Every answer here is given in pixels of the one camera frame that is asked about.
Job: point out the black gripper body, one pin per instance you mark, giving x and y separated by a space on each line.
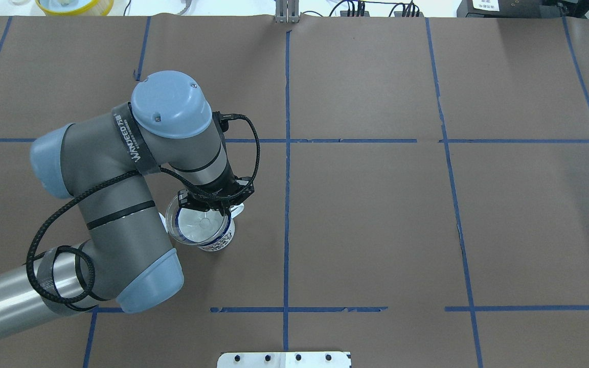
221 187

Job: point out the clear plastic funnel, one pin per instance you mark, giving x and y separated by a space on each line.
191 227

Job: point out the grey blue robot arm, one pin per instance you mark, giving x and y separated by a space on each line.
109 242

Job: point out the white enamel cup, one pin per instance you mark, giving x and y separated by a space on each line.
226 232

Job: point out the yellow bowl with blue plate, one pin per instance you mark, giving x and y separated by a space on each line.
75 8

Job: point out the black power box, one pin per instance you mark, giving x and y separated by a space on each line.
512 9

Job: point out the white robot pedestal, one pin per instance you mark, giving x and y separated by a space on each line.
285 359

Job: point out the aluminium frame post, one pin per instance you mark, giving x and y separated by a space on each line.
287 11

